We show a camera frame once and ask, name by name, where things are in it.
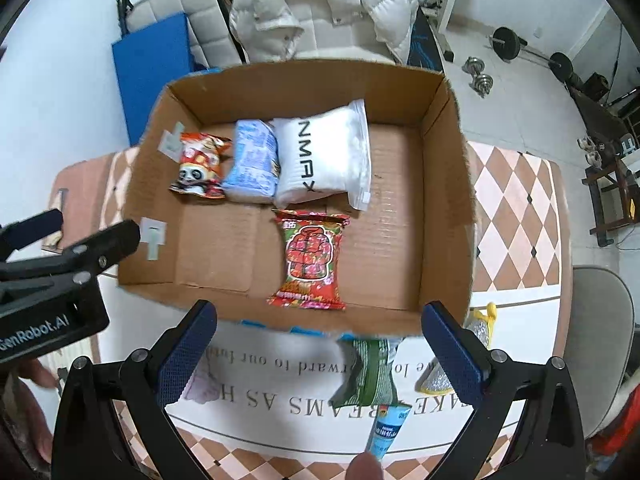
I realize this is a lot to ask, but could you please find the grey chair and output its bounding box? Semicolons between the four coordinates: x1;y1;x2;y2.
560;265;638;441

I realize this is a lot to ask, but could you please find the white weight rack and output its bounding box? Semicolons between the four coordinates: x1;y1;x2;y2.
420;0;507;61

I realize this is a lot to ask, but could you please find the light blue tissue packet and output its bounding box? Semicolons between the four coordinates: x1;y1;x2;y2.
221;120;281;204

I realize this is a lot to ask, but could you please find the red snack packet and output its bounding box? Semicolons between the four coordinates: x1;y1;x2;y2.
266;208;351;311

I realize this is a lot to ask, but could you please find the red cloth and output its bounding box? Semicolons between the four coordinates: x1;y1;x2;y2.
587;410;636;466

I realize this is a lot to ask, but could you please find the person's left hand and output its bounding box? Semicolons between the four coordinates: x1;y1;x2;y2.
0;357;58;466

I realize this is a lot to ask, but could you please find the dark wooden shelf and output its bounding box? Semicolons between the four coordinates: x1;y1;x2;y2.
582;155;640;246

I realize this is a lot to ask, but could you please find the person's right hand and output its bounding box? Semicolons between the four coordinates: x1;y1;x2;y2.
347;452;383;480

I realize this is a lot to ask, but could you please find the silver yellow packet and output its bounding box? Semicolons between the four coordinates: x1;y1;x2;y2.
415;302;498;395

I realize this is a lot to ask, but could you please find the black blue printed pad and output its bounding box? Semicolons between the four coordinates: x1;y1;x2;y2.
407;10;443;71

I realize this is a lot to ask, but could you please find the blue foam mat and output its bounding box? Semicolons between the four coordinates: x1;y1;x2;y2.
111;12;196;147

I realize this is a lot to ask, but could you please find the white puffer jacket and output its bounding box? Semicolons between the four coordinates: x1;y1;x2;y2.
229;0;416;65

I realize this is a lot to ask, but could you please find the black barbell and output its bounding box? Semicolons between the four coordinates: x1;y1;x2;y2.
490;26;576;83

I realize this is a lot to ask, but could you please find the blue tube packet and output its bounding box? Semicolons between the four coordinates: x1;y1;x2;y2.
367;404;412;461

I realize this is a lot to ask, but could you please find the green snack packet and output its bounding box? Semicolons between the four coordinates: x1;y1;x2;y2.
330;338;401;408

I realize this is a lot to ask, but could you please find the panda print snack packet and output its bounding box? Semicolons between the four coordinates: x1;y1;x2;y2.
169;131;233;201

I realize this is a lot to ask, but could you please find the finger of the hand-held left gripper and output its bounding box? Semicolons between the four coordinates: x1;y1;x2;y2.
0;219;142;301
0;208;65;263

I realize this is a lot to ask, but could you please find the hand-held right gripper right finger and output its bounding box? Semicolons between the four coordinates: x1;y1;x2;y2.
421;301;586;480

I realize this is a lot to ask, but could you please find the grey padded cushion panel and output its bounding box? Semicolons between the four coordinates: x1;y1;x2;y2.
125;0;246;71

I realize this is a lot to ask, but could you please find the brown cardboard box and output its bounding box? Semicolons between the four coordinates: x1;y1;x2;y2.
117;60;476;336

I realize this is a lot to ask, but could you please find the white zip bag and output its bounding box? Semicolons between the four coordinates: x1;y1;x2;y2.
272;100;372;211

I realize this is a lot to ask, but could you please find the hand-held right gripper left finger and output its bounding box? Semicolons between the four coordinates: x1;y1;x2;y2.
52;300;218;480

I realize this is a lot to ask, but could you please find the black weight bench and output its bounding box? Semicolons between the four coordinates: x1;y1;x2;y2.
565;72;640;161

